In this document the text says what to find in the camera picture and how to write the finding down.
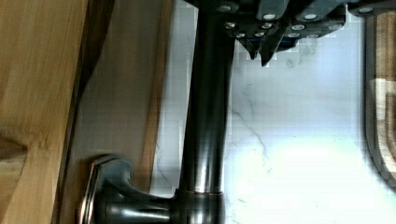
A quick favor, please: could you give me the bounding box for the wooden cutting board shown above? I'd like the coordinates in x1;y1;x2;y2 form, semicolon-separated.
364;11;396;190

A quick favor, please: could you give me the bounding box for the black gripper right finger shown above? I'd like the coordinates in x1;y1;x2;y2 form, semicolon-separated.
261;0;346;66

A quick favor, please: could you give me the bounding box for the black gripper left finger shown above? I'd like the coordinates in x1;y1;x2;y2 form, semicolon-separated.
216;0;282;60

